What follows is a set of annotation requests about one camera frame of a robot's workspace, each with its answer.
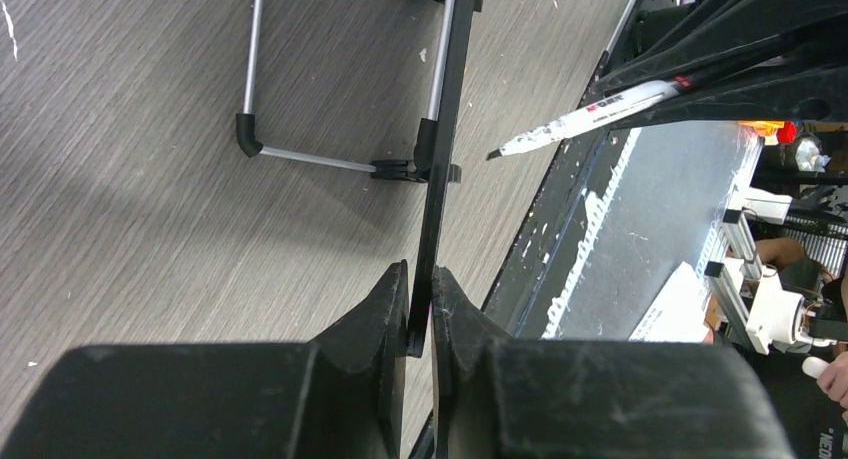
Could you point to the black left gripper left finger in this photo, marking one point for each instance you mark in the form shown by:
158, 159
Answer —
338, 395

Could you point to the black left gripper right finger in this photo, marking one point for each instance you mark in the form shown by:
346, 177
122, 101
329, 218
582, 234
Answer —
497, 396

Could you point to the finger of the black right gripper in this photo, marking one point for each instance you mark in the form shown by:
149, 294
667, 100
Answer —
716, 30
802, 90

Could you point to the white whiteboard marker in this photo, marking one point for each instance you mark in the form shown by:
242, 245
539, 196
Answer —
601, 113

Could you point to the small black-framed whiteboard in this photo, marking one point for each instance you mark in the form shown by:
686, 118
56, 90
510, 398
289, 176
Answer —
430, 164

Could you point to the person hand in background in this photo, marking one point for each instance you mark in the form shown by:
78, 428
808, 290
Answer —
831, 377

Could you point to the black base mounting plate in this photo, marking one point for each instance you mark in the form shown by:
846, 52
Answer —
527, 265

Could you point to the white aluminium frame equipment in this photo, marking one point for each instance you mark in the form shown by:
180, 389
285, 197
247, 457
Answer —
765, 308

